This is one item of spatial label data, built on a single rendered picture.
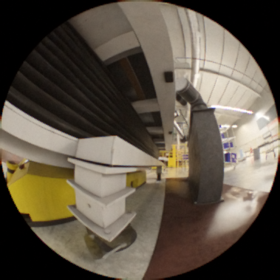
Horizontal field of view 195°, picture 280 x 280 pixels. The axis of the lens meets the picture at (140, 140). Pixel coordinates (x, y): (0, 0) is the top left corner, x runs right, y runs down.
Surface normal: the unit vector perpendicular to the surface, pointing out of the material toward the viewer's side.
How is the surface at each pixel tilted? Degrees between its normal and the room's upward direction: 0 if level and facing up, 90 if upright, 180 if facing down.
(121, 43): 180
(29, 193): 90
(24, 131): 90
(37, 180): 90
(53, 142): 90
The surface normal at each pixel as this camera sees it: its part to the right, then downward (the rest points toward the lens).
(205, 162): -0.49, -0.28
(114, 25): -0.06, 0.96
